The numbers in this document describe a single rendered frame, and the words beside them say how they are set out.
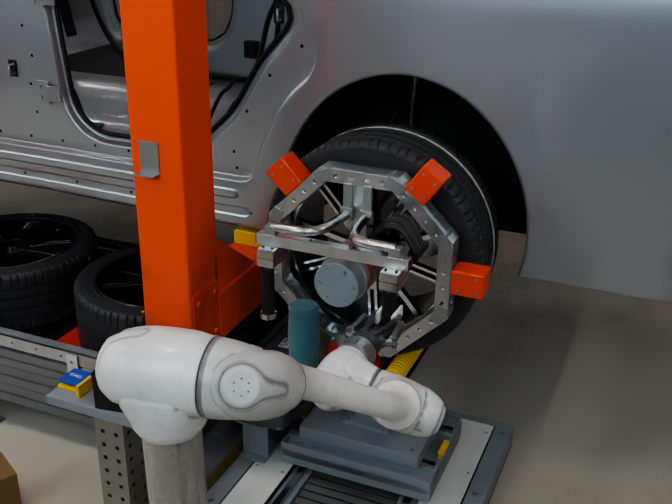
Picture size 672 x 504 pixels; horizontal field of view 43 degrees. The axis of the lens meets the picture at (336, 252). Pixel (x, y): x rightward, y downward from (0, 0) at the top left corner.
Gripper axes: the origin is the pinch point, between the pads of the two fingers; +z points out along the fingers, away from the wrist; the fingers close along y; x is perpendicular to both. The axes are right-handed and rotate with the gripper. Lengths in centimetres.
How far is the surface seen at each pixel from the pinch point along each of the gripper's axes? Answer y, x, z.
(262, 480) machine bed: -44, -75, 12
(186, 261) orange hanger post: -60, 2, 2
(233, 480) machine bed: -52, -75, 9
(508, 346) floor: 7, -83, 143
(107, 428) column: -78, -47, -17
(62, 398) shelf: -91, -38, -20
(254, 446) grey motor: -52, -71, 22
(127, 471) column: -73, -60, -17
